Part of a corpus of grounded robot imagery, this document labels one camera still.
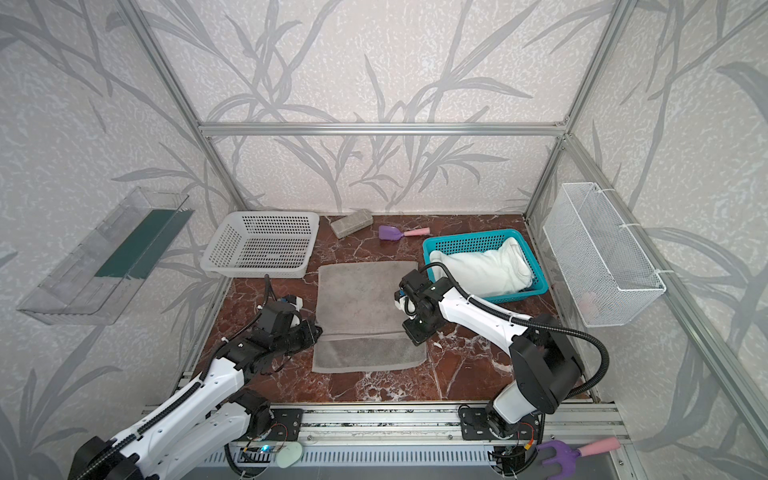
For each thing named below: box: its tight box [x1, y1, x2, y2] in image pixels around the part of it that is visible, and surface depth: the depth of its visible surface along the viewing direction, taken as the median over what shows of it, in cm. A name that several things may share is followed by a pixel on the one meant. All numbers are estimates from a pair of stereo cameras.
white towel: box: [430, 237, 533, 297], surface depth 101 cm
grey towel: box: [312, 261, 427, 373], surface depth 92 cm
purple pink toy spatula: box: [378, 225, 431, 241], surface depth 118 cm
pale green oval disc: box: [276, 442, 302, 468], surface depth 70 cm
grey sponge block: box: [330, 209, 374, 239], surface depth 118 cm
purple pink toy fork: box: [537, 437, 621, 480], surface depth 71 cm
